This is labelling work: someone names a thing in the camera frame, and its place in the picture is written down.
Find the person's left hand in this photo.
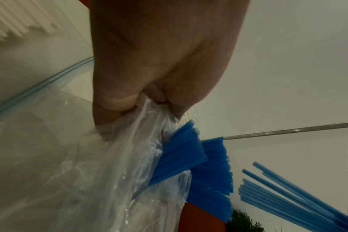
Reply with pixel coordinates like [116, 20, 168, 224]
[87, 0, 251, 125]

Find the large bundle of blue straws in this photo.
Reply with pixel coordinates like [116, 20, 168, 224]
[145, 120, 208, 188]

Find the clear plastic bag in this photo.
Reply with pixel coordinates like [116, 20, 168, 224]
[0, 90, 202, 232]

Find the clear blue-zip bag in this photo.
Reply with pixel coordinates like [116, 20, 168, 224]
[0, 0, 95, 127]

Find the red sofa beside plant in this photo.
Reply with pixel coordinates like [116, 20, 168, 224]
[178, 201, 229, 232]

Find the green plant hedge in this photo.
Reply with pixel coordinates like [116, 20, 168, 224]
[227, 208, 266, 232]

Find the grey wall divider strip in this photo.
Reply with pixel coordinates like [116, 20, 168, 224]
[222, 121, 348, 142]

